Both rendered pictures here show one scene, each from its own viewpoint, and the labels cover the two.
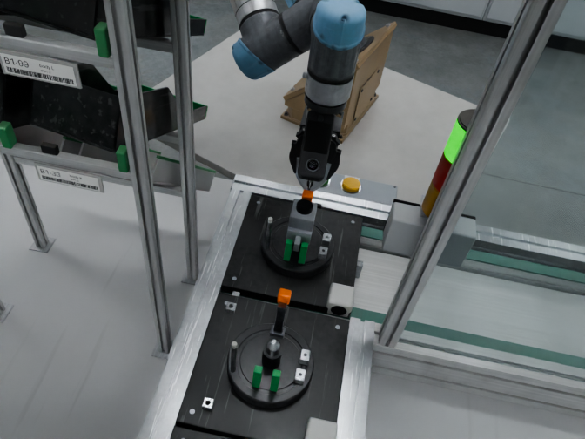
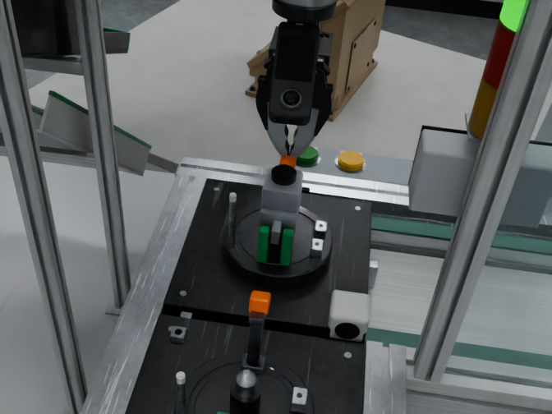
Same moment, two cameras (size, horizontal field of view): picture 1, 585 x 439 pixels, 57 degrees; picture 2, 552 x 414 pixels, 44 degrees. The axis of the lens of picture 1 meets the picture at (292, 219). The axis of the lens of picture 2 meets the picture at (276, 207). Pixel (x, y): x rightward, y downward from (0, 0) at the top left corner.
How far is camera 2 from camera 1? 0.21 m
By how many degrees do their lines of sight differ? 7
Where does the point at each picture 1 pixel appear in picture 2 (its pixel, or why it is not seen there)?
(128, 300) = (24, 343)
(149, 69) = not seen: hidden behind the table
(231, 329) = (181, 367)
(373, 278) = (396, 288)
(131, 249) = (31, 272)
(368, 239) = (383, 234)
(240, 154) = (190, 141)
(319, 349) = (322, 390)
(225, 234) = (169, 236)
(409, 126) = (424, 97)
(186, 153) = (96, 89)
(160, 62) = not seen: hidden behind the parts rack
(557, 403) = not seen: outside the picture
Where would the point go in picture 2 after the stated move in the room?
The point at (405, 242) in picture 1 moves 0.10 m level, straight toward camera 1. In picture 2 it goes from (446, 192) to (422, 263)
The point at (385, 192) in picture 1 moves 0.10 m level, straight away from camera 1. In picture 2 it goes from (401, 170) to (410, 135)
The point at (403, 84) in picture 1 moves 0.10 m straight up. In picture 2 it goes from (410, 49) to (418, 7)
